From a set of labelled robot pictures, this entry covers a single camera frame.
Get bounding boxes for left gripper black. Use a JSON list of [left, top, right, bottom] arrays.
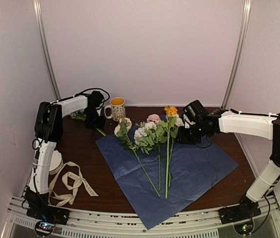
[[84, 109, 106, 131]]

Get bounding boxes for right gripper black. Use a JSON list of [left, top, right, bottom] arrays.
[[176, 121, 206, 145]]

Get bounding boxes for pink fake flower stem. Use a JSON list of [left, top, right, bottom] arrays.
[[146, 114, 184, 179]]

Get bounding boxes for floral mug yellow inside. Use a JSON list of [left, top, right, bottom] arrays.
[[104, 97, 126, 121]]

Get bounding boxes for orange fake flower stem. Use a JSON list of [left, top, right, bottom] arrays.
[[164, 106, 179, 199]]

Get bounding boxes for white hydrangea fake flower bunch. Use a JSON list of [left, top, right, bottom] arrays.
[[134, 121, 166, 190]]

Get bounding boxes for blue tissue paper sheet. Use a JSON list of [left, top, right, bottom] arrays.
[[95, 123, 239, 231]]

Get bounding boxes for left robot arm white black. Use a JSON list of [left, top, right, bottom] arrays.
[[25, 88, 110, 199]]

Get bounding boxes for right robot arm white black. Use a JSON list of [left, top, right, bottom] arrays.
[[177, 106, 280, 219]]

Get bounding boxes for scalloped white bowl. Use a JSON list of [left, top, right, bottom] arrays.
[[49, 150, 63, 176]]

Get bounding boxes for cream printed ribbon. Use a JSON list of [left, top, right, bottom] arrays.
[[48, 162, 99, 207]]

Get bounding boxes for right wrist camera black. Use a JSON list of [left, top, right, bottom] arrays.
[[182, 100, 209, 128]]

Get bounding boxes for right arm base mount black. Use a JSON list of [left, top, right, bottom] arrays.
[[218, 195, 261, 225]]

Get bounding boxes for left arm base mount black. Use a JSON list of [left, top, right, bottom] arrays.
[[25, 187, 70, 225]]

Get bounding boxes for front aluminium frame rail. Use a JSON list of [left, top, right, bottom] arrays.
[[5, 198, 280, 238]]

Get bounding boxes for left vertical aluminium rail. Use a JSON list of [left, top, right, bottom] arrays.
[[33, 0, 61, 100]]

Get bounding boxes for vertical aluminium rail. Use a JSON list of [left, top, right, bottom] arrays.
[[33, 0, 61, 100], [221, 0, 252, 109]]

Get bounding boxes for right vertical aluminium rail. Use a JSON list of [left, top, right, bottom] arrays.
[[221, 0, 252, 109]]

